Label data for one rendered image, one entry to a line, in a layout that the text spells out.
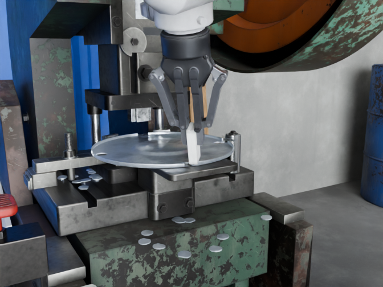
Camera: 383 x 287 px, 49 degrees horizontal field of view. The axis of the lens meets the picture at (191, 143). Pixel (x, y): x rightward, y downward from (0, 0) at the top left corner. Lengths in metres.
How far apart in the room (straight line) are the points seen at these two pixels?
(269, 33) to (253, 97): 1.55
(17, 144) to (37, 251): 0.50
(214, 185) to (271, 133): 1.84
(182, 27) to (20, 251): 0.41
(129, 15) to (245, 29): 0.40
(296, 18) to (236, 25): 0.23
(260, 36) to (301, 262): 0.55
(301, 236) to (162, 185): 0.31
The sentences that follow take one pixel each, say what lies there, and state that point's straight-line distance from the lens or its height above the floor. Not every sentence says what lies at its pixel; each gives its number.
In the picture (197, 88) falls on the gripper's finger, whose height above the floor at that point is 0.92.
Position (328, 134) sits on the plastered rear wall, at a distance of 3.12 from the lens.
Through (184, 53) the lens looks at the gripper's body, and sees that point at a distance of 0.63.
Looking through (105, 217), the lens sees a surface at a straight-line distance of 0.84.
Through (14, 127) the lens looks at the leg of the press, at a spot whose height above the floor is 0.79.
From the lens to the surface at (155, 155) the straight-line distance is 0.81.
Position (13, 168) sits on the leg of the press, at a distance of 1.15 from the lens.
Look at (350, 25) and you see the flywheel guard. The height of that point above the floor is 1.03.
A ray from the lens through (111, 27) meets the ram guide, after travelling 0.81.
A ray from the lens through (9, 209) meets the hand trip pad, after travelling 0.66.
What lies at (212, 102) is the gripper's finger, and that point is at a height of 0.90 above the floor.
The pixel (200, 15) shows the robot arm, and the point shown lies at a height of 1.03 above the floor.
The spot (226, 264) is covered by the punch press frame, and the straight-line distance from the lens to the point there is 0.90.
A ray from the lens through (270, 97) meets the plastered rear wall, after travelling 2.70.
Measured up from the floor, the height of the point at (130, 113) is 0.84.
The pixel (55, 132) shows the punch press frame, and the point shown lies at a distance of 1.10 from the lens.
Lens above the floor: 0.98
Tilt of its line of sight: 13 degrees down
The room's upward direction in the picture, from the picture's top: straight up
